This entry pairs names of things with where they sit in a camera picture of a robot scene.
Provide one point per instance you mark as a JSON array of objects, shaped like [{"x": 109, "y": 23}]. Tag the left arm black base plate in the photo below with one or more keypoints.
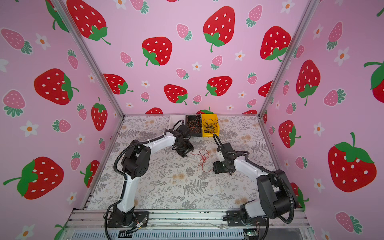
[{"x": 128, "y": 220}]

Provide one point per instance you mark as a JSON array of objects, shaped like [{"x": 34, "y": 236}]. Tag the black plastic storage bin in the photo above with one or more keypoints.
[{"x": 194, "y": 123}]

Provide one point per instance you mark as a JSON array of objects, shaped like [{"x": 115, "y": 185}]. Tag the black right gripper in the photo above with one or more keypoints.
[{"x": 216, "y": 168}]

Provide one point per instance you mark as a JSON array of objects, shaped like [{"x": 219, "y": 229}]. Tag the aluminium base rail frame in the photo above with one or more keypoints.
[{"x": 195, "y": 224}]

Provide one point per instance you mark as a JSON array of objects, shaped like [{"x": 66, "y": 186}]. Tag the aluminium corner post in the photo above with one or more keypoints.
[
  {"x": 296, "y": 38},
  {"x": 78, "y": 38}
]

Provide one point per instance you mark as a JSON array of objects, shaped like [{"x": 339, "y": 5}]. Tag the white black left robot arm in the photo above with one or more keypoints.
[{"x": 133, "y": 163}]

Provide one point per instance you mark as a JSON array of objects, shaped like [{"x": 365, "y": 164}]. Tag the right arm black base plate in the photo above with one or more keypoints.
[{"x": 239, "y": 218}]

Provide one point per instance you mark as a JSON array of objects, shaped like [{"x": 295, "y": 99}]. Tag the aluminium left corner post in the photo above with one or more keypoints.
[{"x": 78, "y": 38}]

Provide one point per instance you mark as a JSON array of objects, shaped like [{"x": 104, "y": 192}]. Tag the yellow plastic storage bin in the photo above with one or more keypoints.
[{"x": 210, "y": 125}]

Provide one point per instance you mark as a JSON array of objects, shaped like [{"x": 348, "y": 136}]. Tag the white translucent storage bin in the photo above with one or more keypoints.
[{"x": 174, "y": 119}]

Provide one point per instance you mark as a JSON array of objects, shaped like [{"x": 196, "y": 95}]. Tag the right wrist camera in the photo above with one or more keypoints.
[{"x": 220, "y": 156}]

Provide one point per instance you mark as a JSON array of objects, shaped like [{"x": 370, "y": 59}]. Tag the aluminium right corner post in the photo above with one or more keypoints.
[{"x": 296, "y": 38}]

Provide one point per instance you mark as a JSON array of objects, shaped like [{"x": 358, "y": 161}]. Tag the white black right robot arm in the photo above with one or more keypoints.
[{"x": 276, "y": 196}]

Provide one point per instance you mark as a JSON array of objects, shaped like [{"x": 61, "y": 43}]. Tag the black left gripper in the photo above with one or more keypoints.
[{"x": 184, "y": 153}]

